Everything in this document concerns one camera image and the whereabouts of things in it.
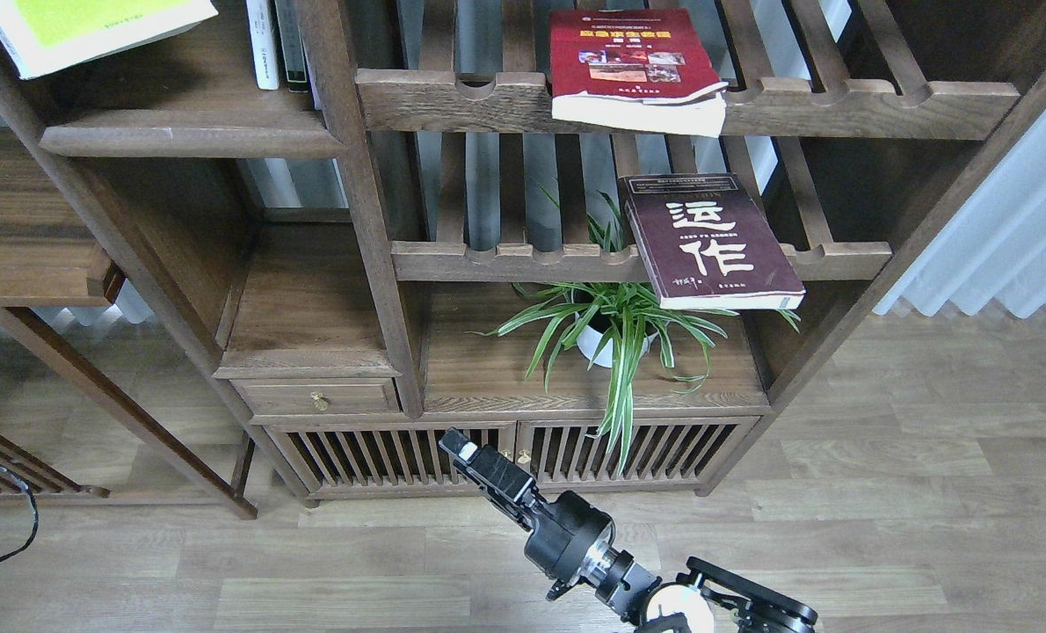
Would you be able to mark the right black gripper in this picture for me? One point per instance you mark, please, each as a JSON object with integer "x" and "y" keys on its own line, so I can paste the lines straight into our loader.
{"x": 570, "y": 540}

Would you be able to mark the yellow green cover book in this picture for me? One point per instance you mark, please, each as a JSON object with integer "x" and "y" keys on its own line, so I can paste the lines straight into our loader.
{"x": 44, "y": 36}

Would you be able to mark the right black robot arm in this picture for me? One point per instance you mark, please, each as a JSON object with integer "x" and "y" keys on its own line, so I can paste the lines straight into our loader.
{"x": 684, "y": 605}

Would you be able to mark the brass drawer knob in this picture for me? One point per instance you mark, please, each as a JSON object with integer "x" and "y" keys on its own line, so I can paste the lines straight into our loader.
{"x": 320, "y": 401}

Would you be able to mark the white plant pot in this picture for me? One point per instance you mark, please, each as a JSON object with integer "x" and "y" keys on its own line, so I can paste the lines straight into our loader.
{"x": 611, "y": 340}

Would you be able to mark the green spider plant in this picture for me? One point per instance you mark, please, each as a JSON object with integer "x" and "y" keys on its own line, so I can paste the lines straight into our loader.
{"x": 565, "y": 308}

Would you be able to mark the dark wooden bookshelf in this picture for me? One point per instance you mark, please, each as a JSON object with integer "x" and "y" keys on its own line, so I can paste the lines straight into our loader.
{"x": 344, "y": 250}

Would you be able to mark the dark maroon book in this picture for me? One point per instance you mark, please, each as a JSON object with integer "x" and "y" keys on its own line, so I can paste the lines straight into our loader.
{"x": 706, "y": 245}

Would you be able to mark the red cover book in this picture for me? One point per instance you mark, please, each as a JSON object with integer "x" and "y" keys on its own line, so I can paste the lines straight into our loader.
{"x": 641, "y": 70}

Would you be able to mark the dark upright book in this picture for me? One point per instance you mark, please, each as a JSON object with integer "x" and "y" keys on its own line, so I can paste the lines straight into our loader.
{"x": 291, "y": 43}

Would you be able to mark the white upright book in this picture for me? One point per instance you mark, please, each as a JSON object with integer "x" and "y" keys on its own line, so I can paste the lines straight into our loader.
{"x": 260, "y": 20}

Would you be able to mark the white curtain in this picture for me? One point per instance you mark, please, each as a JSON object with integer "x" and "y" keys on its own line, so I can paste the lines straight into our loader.
{"x": 994, "y": 249}

